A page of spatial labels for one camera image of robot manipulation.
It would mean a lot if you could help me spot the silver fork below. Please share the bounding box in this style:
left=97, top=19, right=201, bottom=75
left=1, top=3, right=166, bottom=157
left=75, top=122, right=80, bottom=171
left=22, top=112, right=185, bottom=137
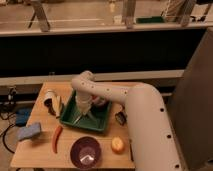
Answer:
left=73, top=115, right=83, bottom=124

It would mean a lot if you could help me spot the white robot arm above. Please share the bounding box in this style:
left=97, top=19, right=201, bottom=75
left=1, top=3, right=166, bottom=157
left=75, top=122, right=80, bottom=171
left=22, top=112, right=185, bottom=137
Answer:
left=71, top=71, right=183, bottom=171

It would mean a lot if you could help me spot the red bowl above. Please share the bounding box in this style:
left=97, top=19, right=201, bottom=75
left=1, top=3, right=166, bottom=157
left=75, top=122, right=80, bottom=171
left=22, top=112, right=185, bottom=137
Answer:
left=92, top=96, right=107, bottom=107

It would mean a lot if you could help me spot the purple bowl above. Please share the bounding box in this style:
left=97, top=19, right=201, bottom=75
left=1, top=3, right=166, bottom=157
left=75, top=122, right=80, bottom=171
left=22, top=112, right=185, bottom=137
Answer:
left=70, top=136, right=102, bottom=170

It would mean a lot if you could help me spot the green plastic tray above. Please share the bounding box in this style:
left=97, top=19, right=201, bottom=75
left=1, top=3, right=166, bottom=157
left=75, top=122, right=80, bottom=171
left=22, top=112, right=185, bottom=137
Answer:
left=60, top=91, right=112, bottom=133

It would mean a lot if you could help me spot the white cup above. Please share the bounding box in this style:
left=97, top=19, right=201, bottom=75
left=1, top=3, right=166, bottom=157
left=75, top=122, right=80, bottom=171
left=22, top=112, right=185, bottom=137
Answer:
left=44, top=89, right=56, bottom=101

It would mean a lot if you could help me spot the orange fruit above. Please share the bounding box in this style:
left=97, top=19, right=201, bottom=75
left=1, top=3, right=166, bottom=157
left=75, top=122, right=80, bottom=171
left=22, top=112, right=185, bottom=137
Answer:
left=111, top=137, right=125, bottom=154

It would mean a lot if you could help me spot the blue box on floor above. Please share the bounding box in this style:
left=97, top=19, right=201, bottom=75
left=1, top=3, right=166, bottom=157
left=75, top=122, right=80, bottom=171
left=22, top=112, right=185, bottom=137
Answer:
left=15, top=108, right=32, bottom=126

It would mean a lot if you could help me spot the blue sponge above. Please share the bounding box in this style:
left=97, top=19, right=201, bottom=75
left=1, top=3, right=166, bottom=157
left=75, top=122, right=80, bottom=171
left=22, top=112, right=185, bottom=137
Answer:
left=17, top=122, right=41, bottom=141

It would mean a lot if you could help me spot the black cable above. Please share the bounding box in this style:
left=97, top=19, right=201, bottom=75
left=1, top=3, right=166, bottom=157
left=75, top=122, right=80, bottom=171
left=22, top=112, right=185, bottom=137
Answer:
left=1, top=123, right=17, bottom=154

